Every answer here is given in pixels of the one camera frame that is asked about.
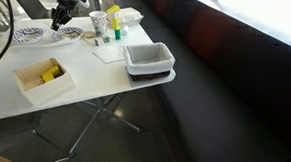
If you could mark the dark upholstered bench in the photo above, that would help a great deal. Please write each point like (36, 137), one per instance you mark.
(245, 79)

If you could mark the dark basket with white liner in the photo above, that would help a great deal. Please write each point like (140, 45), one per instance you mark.
(149, 59)

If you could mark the blue patterned bowl with pieces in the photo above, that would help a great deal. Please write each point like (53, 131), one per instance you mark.
(73, 30)

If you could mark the white foam takeout container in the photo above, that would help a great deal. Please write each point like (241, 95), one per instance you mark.
(130, 16)

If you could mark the small square white napkin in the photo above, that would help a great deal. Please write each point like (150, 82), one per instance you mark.
(109, 53)

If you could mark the small white round container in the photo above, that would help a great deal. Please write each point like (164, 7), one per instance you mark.
(125, 30)

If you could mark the white food pieces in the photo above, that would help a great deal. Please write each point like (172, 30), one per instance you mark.
(71, 35)

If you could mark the white cube with blue print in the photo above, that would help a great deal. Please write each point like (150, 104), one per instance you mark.
(106, 40)

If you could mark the empty blue patterned paper bowl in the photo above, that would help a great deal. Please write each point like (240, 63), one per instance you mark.
(27, 34)

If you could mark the patterned paper cup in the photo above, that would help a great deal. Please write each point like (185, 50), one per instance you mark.
(98, 23)

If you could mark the white wooden box red label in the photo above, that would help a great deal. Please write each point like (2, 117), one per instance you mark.
(48, 91)

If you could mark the metal table base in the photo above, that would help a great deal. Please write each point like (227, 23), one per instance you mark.
(100, 112)

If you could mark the yellow block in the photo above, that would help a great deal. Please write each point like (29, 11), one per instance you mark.
(50, 73)

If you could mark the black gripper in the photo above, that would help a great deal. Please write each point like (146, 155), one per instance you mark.
(62, 10)

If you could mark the yellow green block tower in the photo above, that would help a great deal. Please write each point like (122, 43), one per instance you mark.
(116, 22)

